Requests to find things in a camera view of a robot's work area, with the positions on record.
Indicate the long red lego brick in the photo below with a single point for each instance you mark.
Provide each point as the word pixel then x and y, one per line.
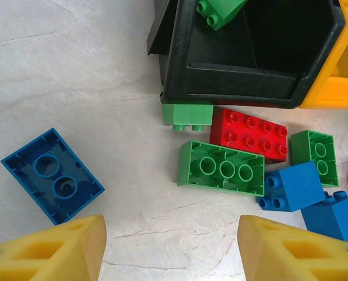
pixel 249 134

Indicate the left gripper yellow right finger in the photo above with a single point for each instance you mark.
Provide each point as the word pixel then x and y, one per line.
pixel 258 251

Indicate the orange plastic bin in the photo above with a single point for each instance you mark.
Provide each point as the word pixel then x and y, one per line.
pixel 337 93

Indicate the long green lego brick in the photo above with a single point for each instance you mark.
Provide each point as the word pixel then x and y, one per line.
pixel 191 158

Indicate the black plastic bin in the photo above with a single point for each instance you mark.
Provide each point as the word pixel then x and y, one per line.
pixel 238 77

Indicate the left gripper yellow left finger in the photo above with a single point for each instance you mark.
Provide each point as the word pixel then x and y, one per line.
pixel 89 248

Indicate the small green lego brick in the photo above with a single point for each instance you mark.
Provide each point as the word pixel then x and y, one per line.
pixel 191 115

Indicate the large blue lego brick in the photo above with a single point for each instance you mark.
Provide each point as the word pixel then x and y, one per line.
pixel 48 175

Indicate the small blue lego brick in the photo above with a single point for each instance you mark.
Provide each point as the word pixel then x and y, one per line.
pixel 331 219
pixel 299 184

